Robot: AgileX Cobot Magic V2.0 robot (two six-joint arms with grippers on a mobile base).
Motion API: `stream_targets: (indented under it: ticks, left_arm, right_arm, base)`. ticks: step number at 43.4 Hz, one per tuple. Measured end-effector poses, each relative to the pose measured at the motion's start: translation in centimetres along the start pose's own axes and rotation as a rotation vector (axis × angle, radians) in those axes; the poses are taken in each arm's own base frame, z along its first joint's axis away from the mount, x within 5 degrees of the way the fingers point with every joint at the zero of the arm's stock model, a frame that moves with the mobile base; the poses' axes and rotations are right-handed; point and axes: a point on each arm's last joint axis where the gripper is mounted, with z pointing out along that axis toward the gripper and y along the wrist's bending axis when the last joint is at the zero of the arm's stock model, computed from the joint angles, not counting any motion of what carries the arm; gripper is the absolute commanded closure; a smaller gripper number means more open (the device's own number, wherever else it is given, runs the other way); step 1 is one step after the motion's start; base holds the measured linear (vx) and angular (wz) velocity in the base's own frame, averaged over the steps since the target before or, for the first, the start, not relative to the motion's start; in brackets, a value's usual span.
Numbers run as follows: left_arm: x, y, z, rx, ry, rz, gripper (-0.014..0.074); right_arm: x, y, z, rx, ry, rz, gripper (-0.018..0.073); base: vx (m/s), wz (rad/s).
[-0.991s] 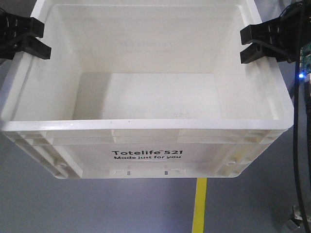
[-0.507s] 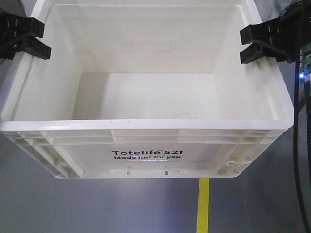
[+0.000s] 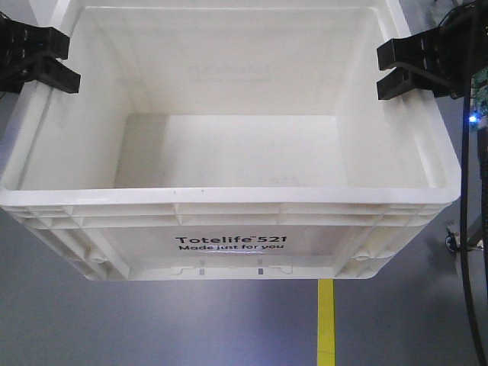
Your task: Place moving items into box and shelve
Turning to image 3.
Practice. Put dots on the green circuit board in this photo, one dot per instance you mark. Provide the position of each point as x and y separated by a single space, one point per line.
478 100

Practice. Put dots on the yellow floor tape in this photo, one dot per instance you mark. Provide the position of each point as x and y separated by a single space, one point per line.
326 325

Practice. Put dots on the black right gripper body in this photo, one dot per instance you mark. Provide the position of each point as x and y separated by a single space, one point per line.
454 37

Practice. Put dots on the white plastic Totelife crate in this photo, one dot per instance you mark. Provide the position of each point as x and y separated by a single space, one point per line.
226 140

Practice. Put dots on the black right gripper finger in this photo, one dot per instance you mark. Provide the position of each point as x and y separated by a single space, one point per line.
401 81
421 51

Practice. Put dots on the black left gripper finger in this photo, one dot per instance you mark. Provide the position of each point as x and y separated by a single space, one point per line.
16 71
20 40

